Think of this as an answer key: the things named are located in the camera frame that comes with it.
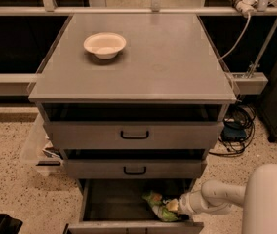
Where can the bottom grey open drawer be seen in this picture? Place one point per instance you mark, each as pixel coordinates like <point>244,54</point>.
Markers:
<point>116,206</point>

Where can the white paper bowl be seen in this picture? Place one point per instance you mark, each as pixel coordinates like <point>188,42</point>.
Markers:
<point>105,45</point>

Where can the white power strip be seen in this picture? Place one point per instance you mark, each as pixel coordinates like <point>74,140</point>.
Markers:
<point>245,7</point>

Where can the top grey drawer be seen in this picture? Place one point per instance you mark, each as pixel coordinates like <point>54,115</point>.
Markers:
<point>137,135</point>

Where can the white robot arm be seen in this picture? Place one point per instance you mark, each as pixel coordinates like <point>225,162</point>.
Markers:
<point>258,199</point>

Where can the grey drawer cabinet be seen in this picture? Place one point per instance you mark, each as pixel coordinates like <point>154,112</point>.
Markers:
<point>167,72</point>

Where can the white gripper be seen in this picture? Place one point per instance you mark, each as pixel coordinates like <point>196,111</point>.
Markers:
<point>186,205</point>

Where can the blue device on floor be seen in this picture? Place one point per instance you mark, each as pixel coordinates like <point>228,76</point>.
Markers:
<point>233,135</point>

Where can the middle grey drawer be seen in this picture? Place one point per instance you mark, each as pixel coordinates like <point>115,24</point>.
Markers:
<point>134,169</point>

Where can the green rice chip bag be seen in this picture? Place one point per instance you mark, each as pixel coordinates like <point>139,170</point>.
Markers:
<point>157,202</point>

